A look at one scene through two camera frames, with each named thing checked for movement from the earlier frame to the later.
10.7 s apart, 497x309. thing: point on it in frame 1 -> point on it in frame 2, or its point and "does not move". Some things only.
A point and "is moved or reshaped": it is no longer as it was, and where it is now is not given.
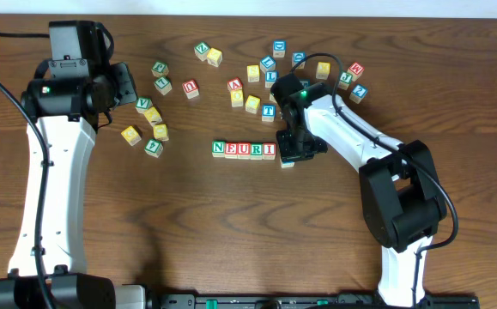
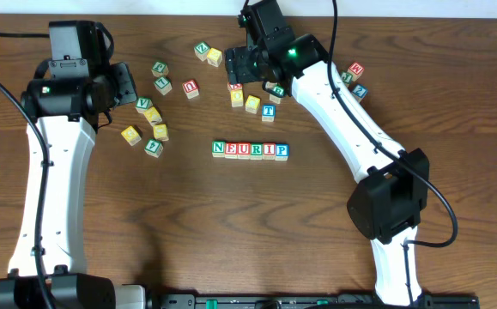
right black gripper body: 296,151 -> 234,64
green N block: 218,148 does not move
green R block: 256,151 does not move
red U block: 243,150 does not move
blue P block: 287,164 is moved or reshaped
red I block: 269,151 does not move
